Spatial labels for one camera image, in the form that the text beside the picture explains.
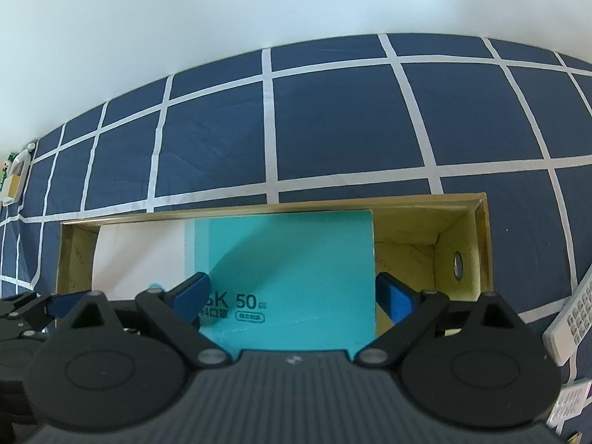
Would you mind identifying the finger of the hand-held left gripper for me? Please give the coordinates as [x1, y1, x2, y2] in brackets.
[25, 291, 93, 330]
[0, 291, 42, 310]

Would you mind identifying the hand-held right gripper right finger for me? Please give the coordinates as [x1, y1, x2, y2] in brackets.
[354, 272, 530, 368]

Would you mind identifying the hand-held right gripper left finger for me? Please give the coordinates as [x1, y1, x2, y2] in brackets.
[60, 272, 232, 371]

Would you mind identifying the golden cardboard box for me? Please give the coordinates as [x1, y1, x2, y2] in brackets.
[55, 192, 495, 338]

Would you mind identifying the teal and white mask box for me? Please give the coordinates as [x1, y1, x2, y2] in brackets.
[92, 209, 375, 361]

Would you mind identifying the white remote control with screen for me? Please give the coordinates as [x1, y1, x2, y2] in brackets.
[542, 268, 592, 367]

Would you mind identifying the white plastic holder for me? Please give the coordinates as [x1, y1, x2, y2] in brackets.
[0, 142, 37, 206]

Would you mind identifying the blue checked blanket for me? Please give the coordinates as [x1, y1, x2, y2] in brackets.
[0, 32, 592, 444]

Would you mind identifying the small white remote control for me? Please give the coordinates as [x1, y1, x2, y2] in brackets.
[547, 377, 592, 428]

